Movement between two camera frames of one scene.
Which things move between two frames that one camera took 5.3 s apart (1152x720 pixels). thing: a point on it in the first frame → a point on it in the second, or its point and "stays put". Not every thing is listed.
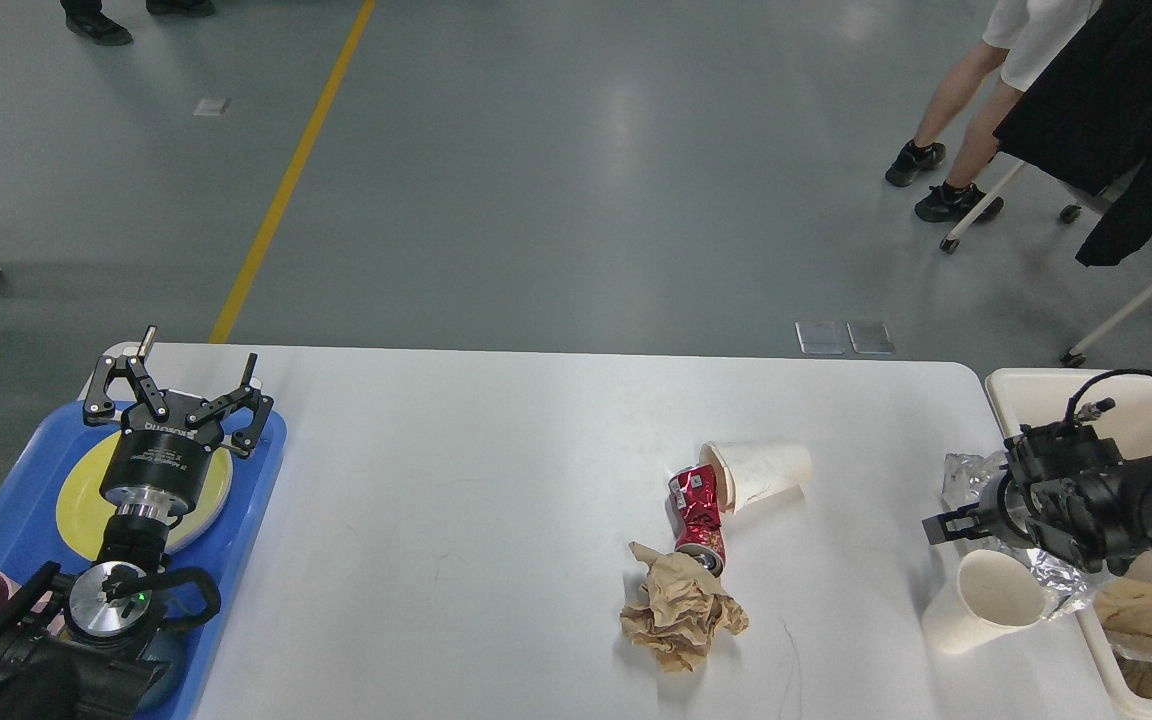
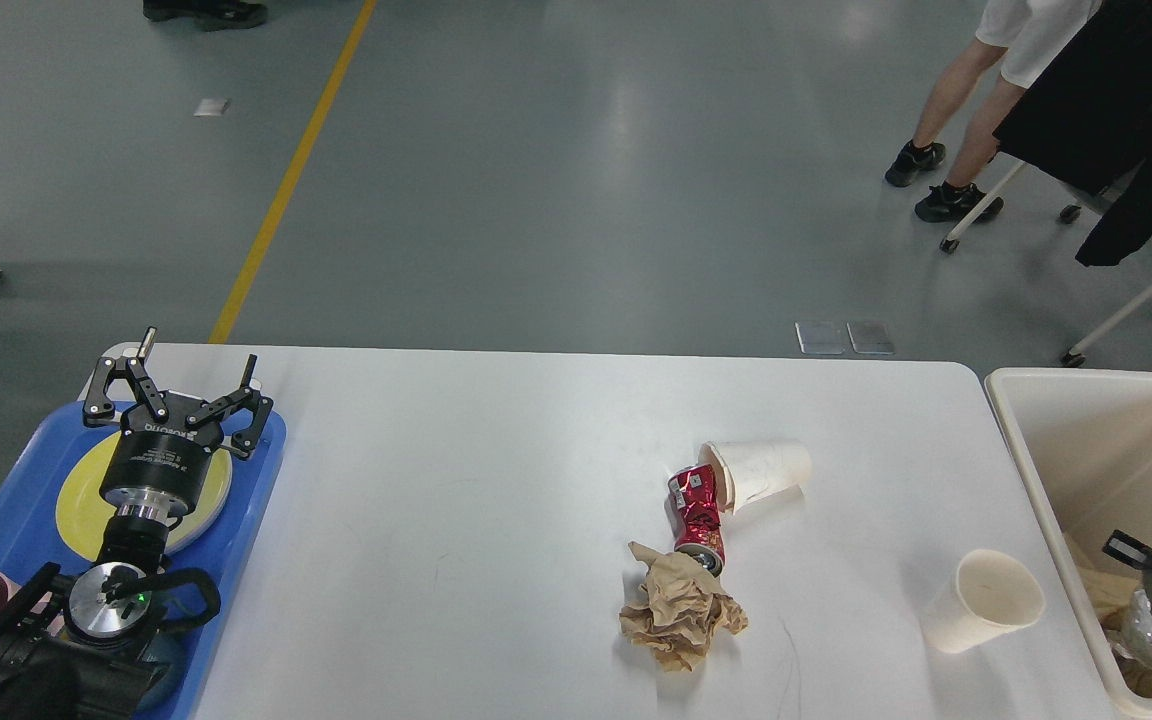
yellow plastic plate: x=83 y=509 stays put
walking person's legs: x=87 y=19 → x=210 y=15
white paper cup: x=985 y=595 stays put
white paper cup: x=748 y=472 stays put
